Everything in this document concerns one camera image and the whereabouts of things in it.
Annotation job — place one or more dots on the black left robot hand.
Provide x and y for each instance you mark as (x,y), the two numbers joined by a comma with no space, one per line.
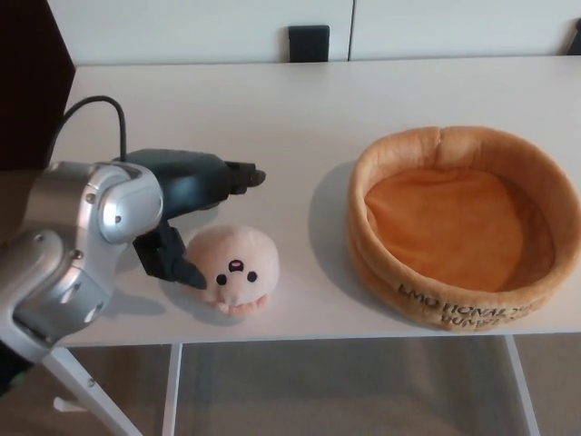
(190,177)

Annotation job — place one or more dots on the cream plush dumpling toy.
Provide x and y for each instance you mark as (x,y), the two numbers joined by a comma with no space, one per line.
(245,254)

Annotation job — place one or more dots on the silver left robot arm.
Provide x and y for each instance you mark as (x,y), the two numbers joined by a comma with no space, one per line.
(68,254)

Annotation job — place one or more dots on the orange plush round basket plate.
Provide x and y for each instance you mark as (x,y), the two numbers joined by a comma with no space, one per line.
(454,227)

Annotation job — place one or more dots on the dark brown panel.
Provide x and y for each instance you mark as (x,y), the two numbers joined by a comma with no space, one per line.
(27,91)

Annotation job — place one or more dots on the black wall socket left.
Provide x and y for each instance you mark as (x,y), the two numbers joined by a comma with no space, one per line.
(308,43)

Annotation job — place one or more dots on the white table leg frame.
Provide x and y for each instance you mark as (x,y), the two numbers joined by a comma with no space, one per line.
(527,386)
(172,390)

